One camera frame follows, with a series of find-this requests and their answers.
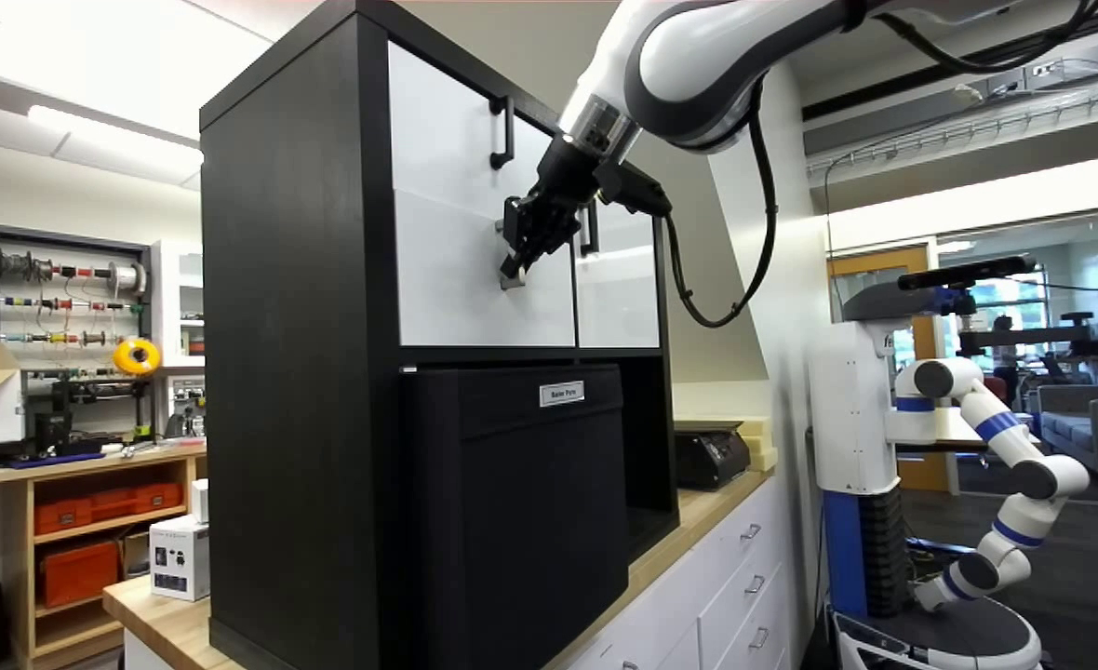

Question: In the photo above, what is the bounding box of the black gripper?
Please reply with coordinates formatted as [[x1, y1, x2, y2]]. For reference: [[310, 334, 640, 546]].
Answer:
[[495, 133, 606, 287]]

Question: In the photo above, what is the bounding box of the white drawer with silver handle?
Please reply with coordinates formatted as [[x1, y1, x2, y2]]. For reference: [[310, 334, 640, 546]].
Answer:
[[388, 196, 580, 355]]

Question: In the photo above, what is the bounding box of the white label on bin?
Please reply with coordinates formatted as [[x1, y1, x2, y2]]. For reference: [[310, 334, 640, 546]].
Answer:
[[531, 375, 591, 413]]

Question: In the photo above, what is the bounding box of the black shelf cabinet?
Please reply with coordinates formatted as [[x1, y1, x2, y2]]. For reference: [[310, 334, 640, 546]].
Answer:
[[197, 0, 683, 670]]

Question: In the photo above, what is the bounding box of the black fabric storage bin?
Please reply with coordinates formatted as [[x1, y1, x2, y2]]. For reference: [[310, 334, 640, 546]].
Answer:
[[399, 358, 637, 670]]

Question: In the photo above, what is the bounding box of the black desktop device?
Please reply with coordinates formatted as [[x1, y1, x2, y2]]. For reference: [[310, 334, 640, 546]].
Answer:
[[671, 418, 756, 496]]

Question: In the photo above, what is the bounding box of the white blue mobile robot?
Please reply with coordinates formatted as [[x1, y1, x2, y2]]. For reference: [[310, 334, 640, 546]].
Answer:
[[802, 255, 1095, 670]]

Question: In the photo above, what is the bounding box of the white counter cabinet wooden top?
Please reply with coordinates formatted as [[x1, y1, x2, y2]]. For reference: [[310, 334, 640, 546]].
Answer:
[[100, 425, 812, 670]]

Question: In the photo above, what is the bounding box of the yellow spool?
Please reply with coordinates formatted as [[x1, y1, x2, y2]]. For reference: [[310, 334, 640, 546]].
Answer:
[[109, 334, 168, 384]]

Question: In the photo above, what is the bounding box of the upright white box dark print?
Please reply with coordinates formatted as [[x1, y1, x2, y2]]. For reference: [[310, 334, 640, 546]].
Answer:
[[145, 510, 210, 607]]

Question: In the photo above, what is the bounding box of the pegboard tool rack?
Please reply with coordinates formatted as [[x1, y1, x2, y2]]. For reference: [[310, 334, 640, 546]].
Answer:
[[0, 220, 160, 364]]

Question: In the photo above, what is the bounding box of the small red storage bin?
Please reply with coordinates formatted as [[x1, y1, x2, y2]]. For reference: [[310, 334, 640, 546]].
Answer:
[[34, 493, 100, 541]]

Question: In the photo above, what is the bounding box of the large red storage bin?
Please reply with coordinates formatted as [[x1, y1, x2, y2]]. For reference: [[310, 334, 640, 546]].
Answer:
[[34, 535, 126, 613]]

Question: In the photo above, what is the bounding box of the white cabinet door black handle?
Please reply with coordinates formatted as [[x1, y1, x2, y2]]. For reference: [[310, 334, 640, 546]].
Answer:
[[569, 181, 665, 355]]

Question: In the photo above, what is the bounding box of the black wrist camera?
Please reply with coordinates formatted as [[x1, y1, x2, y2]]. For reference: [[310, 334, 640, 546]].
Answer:
[[594, 165, 677, 222]]

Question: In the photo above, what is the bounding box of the white drawer with black handle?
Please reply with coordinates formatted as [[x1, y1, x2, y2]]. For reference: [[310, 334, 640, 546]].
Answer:
[[384, 37, 578, 242]]

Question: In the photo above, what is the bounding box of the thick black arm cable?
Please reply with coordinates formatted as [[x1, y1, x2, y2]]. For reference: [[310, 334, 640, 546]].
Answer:
[[656, 77, 786, 334]]

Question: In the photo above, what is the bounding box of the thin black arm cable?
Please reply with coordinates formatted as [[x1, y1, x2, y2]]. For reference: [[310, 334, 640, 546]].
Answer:
[[875, 0, 1098, 77]]

